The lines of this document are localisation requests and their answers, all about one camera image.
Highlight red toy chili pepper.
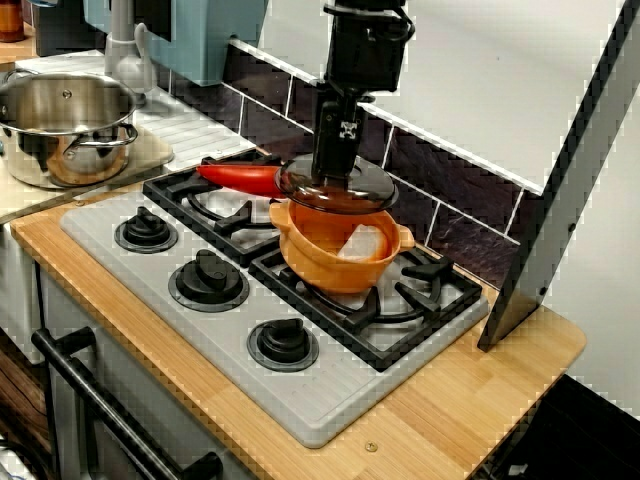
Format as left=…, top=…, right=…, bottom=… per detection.
left=196, top=162, right=291, bottom=199

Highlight dark grey side panel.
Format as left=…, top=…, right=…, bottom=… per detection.
left=477, top=0, right=640, bottom=354

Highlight white ribbed sink counter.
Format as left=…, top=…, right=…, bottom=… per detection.
left=14, top=47, right=259, bottom=174

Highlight white toy kitchen cabinet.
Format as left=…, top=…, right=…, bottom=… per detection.
left=0, top=224, right=241, bottom=480

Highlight small wooden table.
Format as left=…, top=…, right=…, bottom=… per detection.
left=0, top=22, right=40, bottom=66

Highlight brown transparent lid yellow knob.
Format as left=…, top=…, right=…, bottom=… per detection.
left=277, top=153, right=401, bottom=215

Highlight dark tile backsplash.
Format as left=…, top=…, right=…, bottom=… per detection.
left=169, top=42, right=544, bottom=291

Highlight wooden countertop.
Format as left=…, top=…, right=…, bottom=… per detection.
left=9, top=189, right=587, bottom=480

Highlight black burner grate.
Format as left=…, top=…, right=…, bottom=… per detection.
left=142, top=149, right=301, bottom=269
left=248, top=239, right=485, bottom=374

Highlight grey toy stove top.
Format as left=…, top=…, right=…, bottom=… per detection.
left=59, top=164, right=489, bottom=450

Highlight brown glass jar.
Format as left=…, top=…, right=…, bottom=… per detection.
left=0, top=0, right=26, bottom=44

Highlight orange toy pot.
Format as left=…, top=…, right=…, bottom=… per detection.
left=268, top=199, right=416, bottom=295

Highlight teal toy cabinet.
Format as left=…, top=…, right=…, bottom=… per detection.
left=82, top=0, right=271, bottom=87

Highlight black box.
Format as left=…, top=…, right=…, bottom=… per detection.
left=34, top=0, right=109, bottom=57

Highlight grey toy faucet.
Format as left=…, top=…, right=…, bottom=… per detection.
left=102, top=0, right=159, bottom=96

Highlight stainless steel pot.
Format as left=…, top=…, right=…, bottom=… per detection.
left=0, top=69, right=140, bottom=190

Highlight black oven door handle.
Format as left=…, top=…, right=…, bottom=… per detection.
left=30, top=326, right=225, bottom=480

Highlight black stove knob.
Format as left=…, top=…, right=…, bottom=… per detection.
left=167, top=248, right=251, bottom=314
left=113, top=209, right=179, bottom=255
left=247, top=317, right=320, bottom=372

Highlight white toy food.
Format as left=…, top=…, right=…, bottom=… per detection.
left=337, top=224, right=391, bottom=264

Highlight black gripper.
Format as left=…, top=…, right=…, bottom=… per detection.
left=310, top=2, right=416, bottom=187

